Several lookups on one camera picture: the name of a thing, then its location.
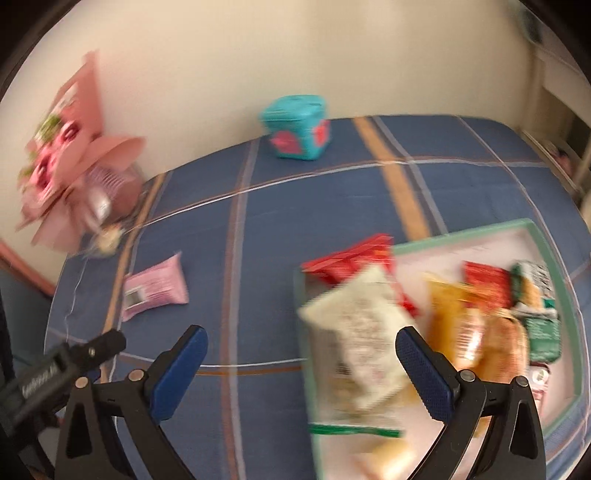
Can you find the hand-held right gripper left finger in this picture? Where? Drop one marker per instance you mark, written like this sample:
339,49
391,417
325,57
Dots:
178,374

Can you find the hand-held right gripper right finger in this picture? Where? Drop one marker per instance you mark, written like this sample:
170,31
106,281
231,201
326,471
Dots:
425,374

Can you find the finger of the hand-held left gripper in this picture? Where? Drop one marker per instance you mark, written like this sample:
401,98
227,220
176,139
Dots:
108,346

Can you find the yellow cake packet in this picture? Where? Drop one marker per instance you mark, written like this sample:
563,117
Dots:
450,314

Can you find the white snack packet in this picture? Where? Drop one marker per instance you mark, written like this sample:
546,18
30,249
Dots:
364,332

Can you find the pink snack packet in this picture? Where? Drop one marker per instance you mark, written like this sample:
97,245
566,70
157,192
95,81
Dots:
154,288

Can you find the beige bread packet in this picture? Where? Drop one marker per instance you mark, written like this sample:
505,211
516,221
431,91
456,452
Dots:
505,341

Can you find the clear rice cracker packet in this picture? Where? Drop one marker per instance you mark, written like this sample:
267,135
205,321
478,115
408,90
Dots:
355,430

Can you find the pale yellow small packet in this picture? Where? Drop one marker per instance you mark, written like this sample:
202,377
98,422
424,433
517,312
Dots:
388,457

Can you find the red patterned snack packet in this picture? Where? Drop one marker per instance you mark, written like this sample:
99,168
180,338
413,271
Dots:
489,284

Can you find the dark red biscuit packet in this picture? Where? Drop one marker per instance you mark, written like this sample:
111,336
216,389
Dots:
539,381

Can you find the green snack packet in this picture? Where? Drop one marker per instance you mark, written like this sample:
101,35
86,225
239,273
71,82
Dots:
542,332

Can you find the red flower print packet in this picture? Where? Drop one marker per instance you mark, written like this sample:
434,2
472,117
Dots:
355,261

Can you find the white tray with teal rim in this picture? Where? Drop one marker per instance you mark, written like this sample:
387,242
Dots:
498,249

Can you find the small clear candy packet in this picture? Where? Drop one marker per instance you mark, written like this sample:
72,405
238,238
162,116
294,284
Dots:
107,240

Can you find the pink rose bouquet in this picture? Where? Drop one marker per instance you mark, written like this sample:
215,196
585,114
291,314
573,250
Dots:
69,152

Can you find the blue plaid tablecloth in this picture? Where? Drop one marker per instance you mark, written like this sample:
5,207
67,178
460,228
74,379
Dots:
300,207

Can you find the teal toy box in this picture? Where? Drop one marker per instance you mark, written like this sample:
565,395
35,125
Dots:
295,127

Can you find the white chair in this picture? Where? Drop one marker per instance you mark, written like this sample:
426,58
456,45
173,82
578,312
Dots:
549,92

